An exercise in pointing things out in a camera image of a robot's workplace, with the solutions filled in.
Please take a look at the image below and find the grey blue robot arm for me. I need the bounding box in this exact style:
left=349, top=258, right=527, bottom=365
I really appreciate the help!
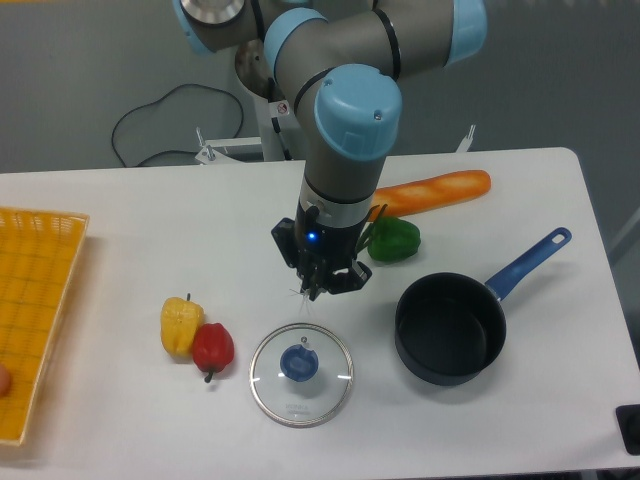
left=173, top=1, right=488, bottom=299

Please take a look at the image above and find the yellow bell pepper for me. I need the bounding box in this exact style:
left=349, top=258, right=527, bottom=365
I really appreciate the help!
left=160, top=293, right=205, bottom=358

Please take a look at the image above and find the orange baguette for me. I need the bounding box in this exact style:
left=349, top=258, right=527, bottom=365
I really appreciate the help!
left=370, top=170, right=492, bottom=221

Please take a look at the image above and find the dark pot blue handle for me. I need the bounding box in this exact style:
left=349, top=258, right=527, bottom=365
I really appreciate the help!
left=394, top=227, right=572, bottom=387

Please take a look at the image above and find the yellow woven basket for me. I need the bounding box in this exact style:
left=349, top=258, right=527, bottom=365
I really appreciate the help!
left=1, top=207, right=90, bottom=446

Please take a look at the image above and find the green bell pepper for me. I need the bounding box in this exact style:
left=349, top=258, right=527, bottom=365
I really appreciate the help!
left=366, top=217, right=421, bottom=263

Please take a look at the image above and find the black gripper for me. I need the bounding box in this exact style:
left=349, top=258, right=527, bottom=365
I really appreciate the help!
left=271, top=199, right=372, bottom=301

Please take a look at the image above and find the black cable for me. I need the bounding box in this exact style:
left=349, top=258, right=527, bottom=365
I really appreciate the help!
left=110, top=83, right=246, bottom=168

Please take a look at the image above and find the red bell pepper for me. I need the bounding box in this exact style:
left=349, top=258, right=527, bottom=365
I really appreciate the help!
left=192, top=323, right=235, bottom=383

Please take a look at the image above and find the green onion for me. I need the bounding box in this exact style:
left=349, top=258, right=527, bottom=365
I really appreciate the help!
left=271, top=205, right=386, bottom=302

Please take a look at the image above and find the black corner object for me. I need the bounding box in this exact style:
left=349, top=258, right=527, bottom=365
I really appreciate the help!
left=615, top=404, right=640, bottom=456

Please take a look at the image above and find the glass lid blue knob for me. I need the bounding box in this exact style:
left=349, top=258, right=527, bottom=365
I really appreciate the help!
left=249, top=323, right=355, bottom=428

